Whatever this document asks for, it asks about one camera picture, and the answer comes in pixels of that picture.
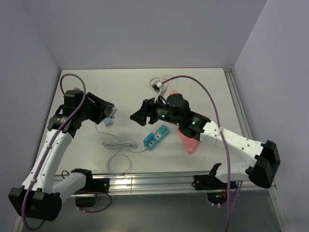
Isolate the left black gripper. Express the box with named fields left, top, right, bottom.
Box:
left=77, top=92, right=113, bottom=124

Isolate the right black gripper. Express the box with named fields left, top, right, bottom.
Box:
left=130, top=94, right=182, bottom=126

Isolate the light blue USB charger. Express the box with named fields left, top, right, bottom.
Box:
left=103, top=107, right=117, bottom=127

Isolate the blue square plug adapter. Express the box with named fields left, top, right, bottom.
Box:
left=143, top=132, right=155, bottom=146

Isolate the teal power strip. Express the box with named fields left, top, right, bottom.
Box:
left=144, top=124, right=169, bottom=151

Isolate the light blue thin cable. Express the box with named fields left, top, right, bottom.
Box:
left=95, top=124, right=133, bottom=176

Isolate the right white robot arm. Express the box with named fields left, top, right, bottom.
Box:
left=130, top=94, right=281, bottom=189

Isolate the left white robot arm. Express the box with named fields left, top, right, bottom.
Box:
left=8, top=90, right=116, bottom=221

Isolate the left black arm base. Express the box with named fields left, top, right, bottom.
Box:
left=75, top=178, right=110, bottom=208

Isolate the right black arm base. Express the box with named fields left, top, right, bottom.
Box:
left=191, top=170, right=227, bottom=206

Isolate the pink USB charger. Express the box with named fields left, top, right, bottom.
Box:
left=169, top=89, right=178, bottom=95

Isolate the pink triangular power strip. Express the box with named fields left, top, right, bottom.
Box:
left=178, top=130, right=199, bottom=154

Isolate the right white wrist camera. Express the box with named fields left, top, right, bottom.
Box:
left=152, top=81, right=167, bottom=101

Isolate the aluminium rail frame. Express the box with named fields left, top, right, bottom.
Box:
left=12, top=68, right=290, bottom=232

